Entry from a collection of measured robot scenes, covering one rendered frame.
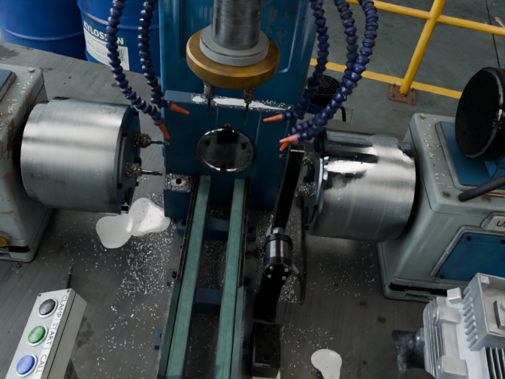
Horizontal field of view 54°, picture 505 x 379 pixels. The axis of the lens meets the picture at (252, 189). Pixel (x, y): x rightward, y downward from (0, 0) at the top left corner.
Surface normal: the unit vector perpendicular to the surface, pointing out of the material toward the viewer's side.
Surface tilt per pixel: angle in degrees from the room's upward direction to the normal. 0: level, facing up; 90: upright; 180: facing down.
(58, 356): 65
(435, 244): 89
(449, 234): 89
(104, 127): 17
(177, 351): 0
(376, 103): 0
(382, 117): 0
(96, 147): 36
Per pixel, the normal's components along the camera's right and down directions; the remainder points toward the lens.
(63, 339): 0.95, -0.18
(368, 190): 0.04, 0.07
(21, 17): -0.19, 0.70
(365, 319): 0.11, -0.68
